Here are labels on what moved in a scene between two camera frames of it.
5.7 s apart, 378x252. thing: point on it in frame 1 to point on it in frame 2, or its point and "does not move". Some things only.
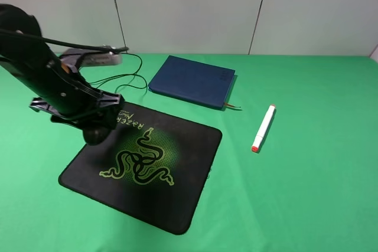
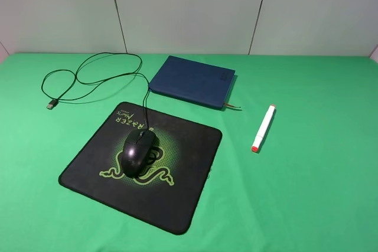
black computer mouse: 94,135 to 138,146
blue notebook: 195,80 does not move
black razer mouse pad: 152,166 does not move
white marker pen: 263,128 does not move
